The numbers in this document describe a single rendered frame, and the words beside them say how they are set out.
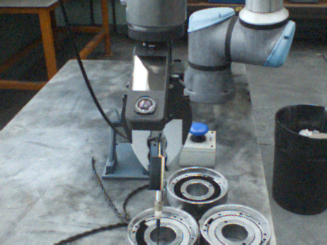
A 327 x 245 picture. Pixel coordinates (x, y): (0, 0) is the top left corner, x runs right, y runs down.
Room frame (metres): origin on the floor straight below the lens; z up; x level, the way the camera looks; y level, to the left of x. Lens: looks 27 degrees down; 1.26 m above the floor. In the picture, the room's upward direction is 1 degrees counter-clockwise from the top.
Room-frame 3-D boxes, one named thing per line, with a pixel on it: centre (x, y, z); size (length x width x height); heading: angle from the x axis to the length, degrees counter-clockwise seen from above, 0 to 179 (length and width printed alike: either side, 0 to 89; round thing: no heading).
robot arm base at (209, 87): (1.05, -0.13, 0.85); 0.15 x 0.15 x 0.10
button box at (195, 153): (0.72, -0.07, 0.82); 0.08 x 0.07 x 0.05; 173
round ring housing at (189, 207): (0.57, -0.06, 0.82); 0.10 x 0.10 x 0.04
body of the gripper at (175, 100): (0.52, 0.01, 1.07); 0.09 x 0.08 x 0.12; 176
